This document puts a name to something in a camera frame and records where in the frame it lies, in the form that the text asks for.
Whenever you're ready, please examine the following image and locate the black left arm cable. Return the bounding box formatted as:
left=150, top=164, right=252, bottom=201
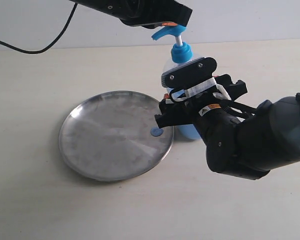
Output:
left=0, top=2, right=78, bottom=54

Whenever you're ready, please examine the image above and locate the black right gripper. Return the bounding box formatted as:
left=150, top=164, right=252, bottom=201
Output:
left=155, top=74, right=248, bottom=128

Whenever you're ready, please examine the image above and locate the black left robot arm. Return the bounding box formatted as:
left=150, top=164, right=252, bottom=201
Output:
left=74, top=0, right=193, bottom=29

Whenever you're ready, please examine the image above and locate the blue soap blob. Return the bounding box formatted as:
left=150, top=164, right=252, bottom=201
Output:
left=150, top=127, right=164, bottom=137

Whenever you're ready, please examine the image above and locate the blue pump lotion bottle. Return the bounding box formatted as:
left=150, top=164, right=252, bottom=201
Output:
left=151, top=25, right=201, bottom=140

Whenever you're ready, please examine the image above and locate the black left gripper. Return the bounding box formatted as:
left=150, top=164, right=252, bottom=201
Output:
left=119, top=0, right=193, bottom=29

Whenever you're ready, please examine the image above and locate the round steel plate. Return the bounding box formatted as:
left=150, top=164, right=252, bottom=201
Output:
left=58, top=90, right=175, bottom=182

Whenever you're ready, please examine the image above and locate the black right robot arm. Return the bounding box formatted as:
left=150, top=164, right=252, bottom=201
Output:
left=155, top=74, right=300, bottom=180

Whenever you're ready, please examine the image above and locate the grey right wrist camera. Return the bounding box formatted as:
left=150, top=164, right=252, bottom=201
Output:
left=161, top=57, right=217, bottom=89

